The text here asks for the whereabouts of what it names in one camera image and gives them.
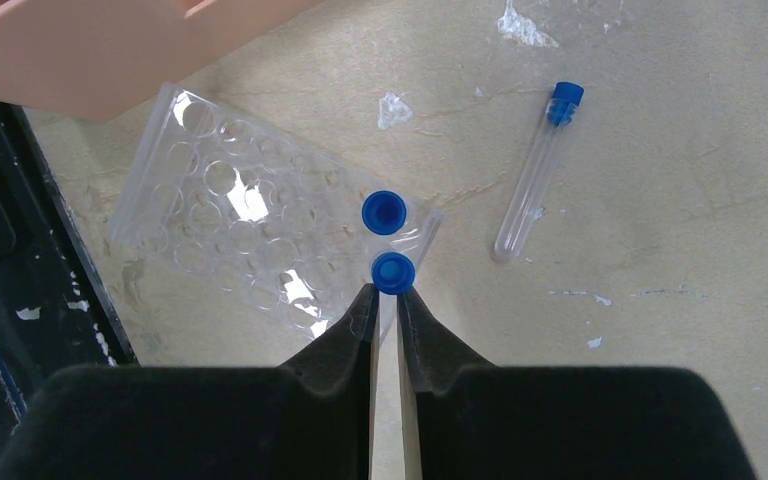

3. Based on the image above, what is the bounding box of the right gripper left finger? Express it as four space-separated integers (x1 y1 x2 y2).
0 284 379 479

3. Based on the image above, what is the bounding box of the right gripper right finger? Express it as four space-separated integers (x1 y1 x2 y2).
397 290 756 479

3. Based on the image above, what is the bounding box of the clear plastic box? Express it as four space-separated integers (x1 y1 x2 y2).
109 83 443 338

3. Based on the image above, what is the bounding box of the orange compartment tray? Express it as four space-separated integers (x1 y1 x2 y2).
0 0 315 121

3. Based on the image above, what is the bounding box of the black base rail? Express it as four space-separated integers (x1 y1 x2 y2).
0 102 136 453

